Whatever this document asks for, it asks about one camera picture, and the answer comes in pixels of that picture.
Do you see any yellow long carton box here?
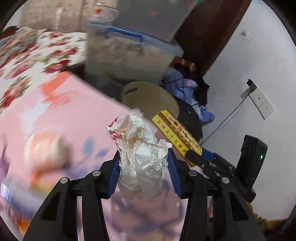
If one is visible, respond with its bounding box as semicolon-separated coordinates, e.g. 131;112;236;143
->
151;110;202;167

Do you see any white wall socket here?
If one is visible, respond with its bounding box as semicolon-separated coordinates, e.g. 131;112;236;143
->
241;79;274;120

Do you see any white enamel mug red star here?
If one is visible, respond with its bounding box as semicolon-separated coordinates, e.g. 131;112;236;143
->
89;3;119;23

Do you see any pile of blue clothes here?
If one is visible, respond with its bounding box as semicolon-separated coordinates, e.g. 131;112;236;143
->
159;58;215;141

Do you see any beige leaf pattern curtain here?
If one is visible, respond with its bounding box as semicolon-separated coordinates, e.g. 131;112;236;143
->
20;0;95;33

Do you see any black camera box green light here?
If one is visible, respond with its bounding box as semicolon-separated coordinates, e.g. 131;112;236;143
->
234;135;268;190

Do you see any white paper wrapper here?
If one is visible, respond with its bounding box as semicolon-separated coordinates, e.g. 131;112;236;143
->
106;114;172;199

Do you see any pink printed bed sheet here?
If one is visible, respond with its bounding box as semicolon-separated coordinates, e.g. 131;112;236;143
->
1;72;187;240

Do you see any beige round trash bin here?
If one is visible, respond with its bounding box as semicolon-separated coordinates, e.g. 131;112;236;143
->
121;81;180;120

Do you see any floral white red blanket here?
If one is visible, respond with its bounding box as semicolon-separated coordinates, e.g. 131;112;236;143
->
1;27;87;113

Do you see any middle storage box teal lid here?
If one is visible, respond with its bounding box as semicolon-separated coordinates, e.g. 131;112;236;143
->
113;0;203;43

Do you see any clear storage box blue handle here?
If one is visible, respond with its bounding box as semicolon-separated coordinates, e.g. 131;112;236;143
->
85;23;183;84

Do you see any black cable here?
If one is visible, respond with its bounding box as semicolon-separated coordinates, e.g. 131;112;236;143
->
200;87;251;147

